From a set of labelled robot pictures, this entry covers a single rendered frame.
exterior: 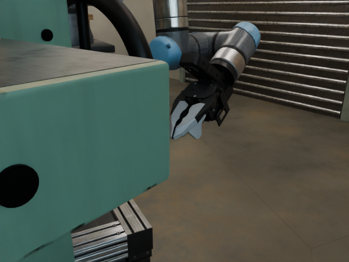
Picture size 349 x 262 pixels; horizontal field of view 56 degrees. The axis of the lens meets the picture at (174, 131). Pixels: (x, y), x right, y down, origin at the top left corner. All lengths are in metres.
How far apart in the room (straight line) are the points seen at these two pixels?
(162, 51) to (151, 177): 0.58
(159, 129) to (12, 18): 0.24
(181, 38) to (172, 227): 0.98
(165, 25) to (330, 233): 1.21
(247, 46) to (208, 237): 0.92
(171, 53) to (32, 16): 0.40
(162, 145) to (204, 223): 1.40
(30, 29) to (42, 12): 0.02
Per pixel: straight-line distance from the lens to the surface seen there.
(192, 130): 0.64
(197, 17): 4.06
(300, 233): 1.59
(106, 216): 1.25
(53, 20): 0.38
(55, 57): 0.16
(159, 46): 0.72
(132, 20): 0.43
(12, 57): 0.17
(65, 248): 0.29
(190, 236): 1.47
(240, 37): 0.79
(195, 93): 0.68
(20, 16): 0.36
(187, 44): 0.75
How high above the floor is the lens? 0.92
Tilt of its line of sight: 21 degrees down
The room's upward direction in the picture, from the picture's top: straight up
